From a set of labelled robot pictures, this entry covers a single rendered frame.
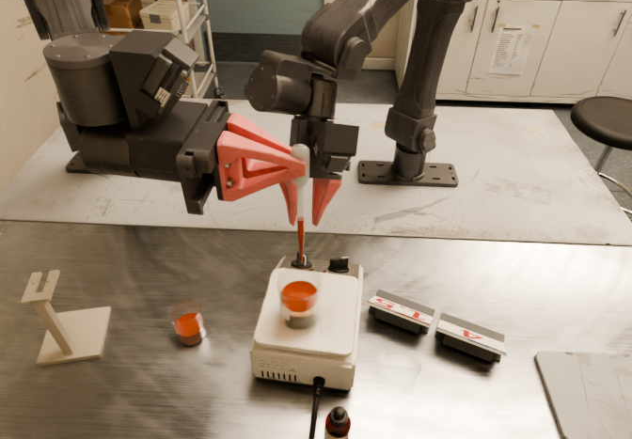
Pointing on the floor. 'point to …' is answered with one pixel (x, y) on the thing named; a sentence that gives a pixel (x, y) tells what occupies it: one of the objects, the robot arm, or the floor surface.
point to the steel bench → (68, 238)
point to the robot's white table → (418, 217)
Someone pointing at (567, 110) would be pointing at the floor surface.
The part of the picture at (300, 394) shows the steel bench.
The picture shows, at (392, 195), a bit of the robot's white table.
